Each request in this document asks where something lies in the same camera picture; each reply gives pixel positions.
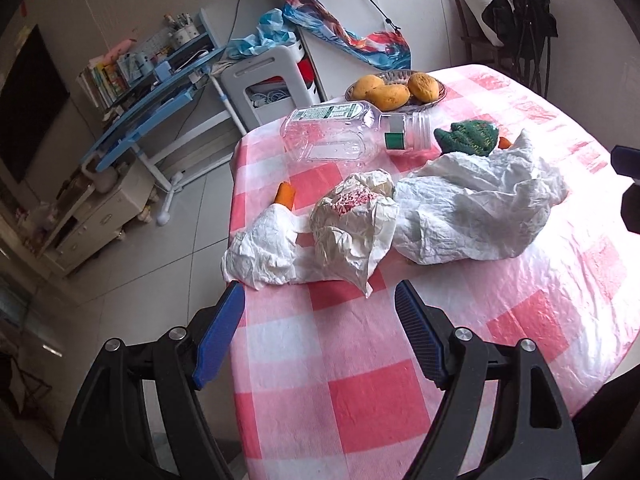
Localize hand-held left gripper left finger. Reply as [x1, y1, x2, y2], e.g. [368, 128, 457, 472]
[55, 280, 246, 480]

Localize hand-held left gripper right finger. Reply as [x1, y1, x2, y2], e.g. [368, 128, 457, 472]
[395, 280, 583, 480]

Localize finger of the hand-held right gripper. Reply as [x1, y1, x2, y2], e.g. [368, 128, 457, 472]
[621, 180, 640, 234]
[611, 145, 640, 179]

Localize white tissue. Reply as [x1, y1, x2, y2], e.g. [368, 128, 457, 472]
[222, 204, 316, 291]

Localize printed paper wrapper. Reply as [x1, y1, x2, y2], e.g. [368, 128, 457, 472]
[310, 170, 400, 298]

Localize large white paper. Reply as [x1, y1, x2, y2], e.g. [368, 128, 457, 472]
[392, 129, 568, 266]

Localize green knitted cloth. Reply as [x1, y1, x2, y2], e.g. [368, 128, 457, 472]
[434, 119, 501, 157]

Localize clear plastic bottle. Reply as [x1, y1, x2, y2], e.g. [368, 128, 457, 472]
[279, 101, 433, 166]

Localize pink checked tablecloth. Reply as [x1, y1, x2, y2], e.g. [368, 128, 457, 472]
[222, 63, 640, 480]

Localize cream television cabinet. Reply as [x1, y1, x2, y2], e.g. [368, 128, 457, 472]
[37, 160, 156, 278]

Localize black jacket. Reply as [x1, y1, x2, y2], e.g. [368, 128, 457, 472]
[482, 0, 558, 61]

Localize cream kettlebell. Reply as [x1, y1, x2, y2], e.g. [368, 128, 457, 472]
[82, 162, 118, 193]

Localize dark wooden chair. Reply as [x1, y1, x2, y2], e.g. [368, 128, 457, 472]
[440, 0, 551, 98]

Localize grey woven fruit basket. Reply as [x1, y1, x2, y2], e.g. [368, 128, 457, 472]
[345, 70, 447, 112]

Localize white stuffed bag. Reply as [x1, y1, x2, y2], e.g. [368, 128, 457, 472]
[461, 0, 513, 47]

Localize round spotted yellow mango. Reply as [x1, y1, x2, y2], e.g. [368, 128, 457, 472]
[407, 72, 441, 103]

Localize blue study desk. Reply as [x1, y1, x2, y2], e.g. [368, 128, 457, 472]
[82, 7, 241, 226]

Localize white plastic stool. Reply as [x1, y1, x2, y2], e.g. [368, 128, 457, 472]
[220, 45, 321, 131]

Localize row of books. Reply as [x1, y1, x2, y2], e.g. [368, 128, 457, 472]
[77, 57, 133, 111]

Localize black television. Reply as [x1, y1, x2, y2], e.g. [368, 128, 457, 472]
[0, 24, 71, 186]

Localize pink plush toy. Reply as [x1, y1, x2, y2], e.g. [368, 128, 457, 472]
[104, 37, 138, 58]

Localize colourful printed bag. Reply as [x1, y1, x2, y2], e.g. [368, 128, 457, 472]
[281, 0, 413, 71]

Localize blue white plastic bag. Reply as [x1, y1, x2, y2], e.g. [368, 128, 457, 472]
[227, 8, 297, 58]

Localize white coiled cables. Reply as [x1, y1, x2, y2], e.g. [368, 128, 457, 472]
[250, 85, 291, 108]

